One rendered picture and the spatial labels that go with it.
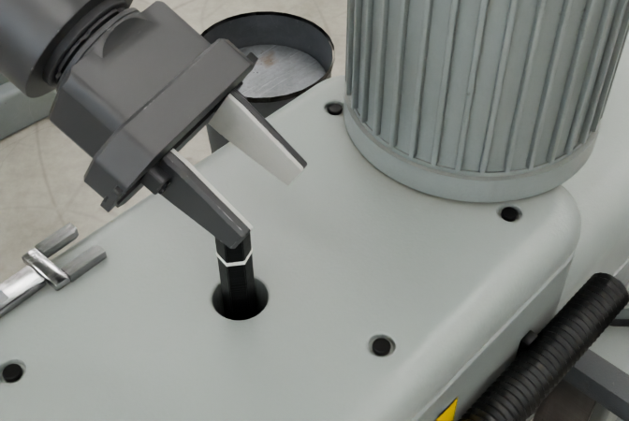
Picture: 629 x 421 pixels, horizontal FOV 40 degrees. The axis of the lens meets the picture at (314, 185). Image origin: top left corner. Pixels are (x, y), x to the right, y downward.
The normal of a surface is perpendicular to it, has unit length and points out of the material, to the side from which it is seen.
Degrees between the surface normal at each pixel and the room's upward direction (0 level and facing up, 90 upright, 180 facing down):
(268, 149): 91
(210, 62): 30
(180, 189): 90
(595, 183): 5
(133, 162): 52
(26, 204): 0
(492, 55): 90
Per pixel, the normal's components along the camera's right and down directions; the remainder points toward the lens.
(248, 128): -0.50, 0.61
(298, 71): 0.00, -0.71
